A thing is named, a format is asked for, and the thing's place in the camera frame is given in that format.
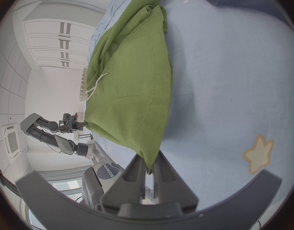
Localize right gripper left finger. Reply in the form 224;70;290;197
100;153;146;207

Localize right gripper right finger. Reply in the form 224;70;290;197
153;150;199;207

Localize green shorts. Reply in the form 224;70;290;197
85;0;173;175

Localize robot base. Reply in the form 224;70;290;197
81;139;126;208

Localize round woven basket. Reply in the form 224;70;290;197
79;67;89;102

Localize ceiling air conditioner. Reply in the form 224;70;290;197
2;124;24;159

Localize window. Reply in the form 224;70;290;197
25;179;84;225

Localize white wardrobe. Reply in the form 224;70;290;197
23;19;103;68

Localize pale blue quilt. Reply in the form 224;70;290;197
88;0;150;64

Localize black cable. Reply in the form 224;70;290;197
44;140;66;153

